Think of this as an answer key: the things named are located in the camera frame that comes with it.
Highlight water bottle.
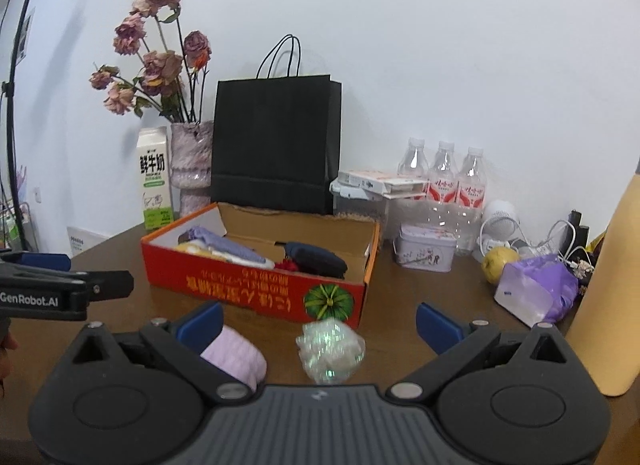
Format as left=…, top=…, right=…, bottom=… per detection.
left=397, top=138, right=428, bottom=180
left=454, top=147, right=486, bottom=254
left=426, top=141, right=457, bottom=226

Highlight purple tissue pack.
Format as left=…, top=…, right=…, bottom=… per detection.
left=494, top=255, right=578, bottom=327

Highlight white flat carton box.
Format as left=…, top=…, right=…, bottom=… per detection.
left=337, top=170, right=427, bottom=199

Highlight yellow green apple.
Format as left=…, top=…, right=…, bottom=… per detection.
left=480, top=246, right=520, bottom=285

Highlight lilac towel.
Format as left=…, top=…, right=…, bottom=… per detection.
left=201, top=325, right=267, bottom=391

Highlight middle water bottle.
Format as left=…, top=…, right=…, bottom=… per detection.
left=426, top=141, right=457, bottom=226

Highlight small white fan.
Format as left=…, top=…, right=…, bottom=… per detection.
left=473, top=199, right=520, bottom=263

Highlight white green milk carton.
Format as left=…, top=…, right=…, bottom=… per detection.
left=137, top=127, right=174, bottom=231

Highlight red cardboard box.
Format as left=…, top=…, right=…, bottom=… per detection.
left=141, top=204, right=381, bottom=329

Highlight clear plastic container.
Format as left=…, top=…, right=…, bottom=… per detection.
left=330, top=180, right=428, bottom=241

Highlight left water bottle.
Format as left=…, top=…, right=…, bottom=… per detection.
left=397, top=138, right=428, bottom=180

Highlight white cloth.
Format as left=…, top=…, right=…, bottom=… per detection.
left=221, top=253, right=274, bottom=270

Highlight yellow white plush toy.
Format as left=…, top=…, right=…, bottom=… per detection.
left=175, top=240, right=220, bottom=260

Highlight white paper sign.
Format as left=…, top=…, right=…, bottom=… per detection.
left=66, top=226, right=108, bottom=257

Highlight iridescent mesh ball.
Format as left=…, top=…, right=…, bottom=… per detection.
left=296, top=318, right=366, bottom=385

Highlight purple textured vase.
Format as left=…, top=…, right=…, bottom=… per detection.
left=170, top=121, right=214, bottom=217

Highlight yellow thermos jug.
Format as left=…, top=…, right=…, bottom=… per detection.
left=566, top=174, right=640, bottom=397

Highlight black paper bag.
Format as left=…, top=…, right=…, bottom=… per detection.
left=210, top=34, right=342, bottom=214

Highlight person left hand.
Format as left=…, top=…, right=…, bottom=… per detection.
left=0, top=332, right=20, bottom=396

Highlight white charging cables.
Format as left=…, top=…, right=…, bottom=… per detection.
left=479, top=216, right=597, bottom=271

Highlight decorated tin box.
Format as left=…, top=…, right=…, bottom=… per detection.
left=393, top=223, right=457, bottom=273

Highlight purple woven cloth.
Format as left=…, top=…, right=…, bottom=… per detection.
left=178, top=226, right=260, bottom=258

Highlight dried pink flowers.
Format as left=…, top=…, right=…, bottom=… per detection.
left=89, top=0, right=213, bottom=124

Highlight right water bottle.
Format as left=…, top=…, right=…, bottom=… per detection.
left=454, top=147, right=486, bottom=254

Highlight red rose flower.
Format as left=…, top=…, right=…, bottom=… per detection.
left=274, top=257, right=299, bottom=273

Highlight dark navy cloth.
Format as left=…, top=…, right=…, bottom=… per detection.
left=277, top=242, right=348, bottom=280

